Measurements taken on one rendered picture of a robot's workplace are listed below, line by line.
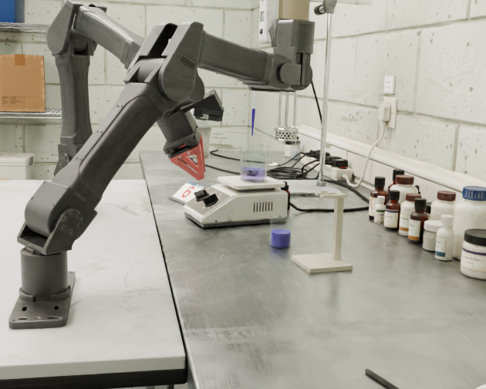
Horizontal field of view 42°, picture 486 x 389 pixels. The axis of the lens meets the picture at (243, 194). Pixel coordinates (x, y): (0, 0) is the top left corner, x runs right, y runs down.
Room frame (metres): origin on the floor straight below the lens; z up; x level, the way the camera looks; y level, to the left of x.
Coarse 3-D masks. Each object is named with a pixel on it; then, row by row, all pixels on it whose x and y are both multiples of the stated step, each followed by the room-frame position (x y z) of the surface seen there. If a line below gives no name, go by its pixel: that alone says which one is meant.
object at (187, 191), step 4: (184, 184) 1.61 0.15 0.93; (188, 184) 1.60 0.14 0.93; (184, 188) 1.60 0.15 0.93; (188, 188) 1.58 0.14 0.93; (192, 188) 1.57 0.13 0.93; (196, 188) 1.56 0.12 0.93; (200, 188) 1.55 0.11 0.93; (180, 192) 1.59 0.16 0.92; (184, 192) 1.58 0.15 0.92; (188, 192) 1.57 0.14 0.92; (192, 192) 1.56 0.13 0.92; (180, 196) 1.57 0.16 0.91; (184, 196) 1.56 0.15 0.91; (188, 196) 1.55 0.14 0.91; (192, 196) 1.54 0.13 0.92; (188, 200) 1.53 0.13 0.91
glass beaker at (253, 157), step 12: (240, 144) 1.38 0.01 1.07; (252, 144) 1.41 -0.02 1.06; (264, 144) 1.41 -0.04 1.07; (240, 156) 1.38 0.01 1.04; (252, 156) 1.35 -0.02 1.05; (264, 156) 1.36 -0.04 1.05; (240, 168) 1.38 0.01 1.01; (252, 168) 1.35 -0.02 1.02; (264, 168) 1.37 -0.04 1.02; (240, 180) 1.38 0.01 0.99; (252, 180) 1.35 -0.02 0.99; (264, 180) 1.37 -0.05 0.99
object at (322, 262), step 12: (324, 192) 1.06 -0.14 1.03; (336, 192) 1.07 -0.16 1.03; (336, 204) 1.06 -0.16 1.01; (336, 216) 1.06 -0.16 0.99; (336, 228) 1.06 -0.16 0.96; (336, 240) 1.06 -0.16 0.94; (336, 252) 1.06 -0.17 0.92; (300, 264) 1.04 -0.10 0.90; (312, 264) 1.03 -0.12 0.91; (324, 264) 1.03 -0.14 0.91; (336, 264) 1.03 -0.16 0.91; (348, 264) 1.04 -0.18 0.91
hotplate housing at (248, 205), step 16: (224, 192) 1.35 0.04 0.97; (240, 192) 1.33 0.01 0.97; (256, 192) 1.34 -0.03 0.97; (272, 192) 1.35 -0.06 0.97; (192, 208) 1.35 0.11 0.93; (224, 208) 1.30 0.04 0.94; (240, 208) 1.31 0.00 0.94; (256, 208) 1.33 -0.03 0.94; (272, 208) 1.34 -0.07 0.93; (208, 224) 1.29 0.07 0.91; (224, 224) 1.30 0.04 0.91; (240, 224) 1.32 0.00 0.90
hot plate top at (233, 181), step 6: (222, 180) 1.39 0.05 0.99; (228, 180) 1.38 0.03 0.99; (234, 180) 1.38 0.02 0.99; (270, 180) 1.40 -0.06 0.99; (276, 180) 1.40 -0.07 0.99; (234, 186) 1.33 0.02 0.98; (240, 186) 1.32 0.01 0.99; (246, 186) 1.32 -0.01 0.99; (252, 186) 1.33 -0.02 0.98; (258, 186) 1.33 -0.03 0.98; (264, 186) 1.34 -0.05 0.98; (270, 186) 1.35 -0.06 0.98; (276, 186) 1.35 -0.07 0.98; (282, 186) 1.36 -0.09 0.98
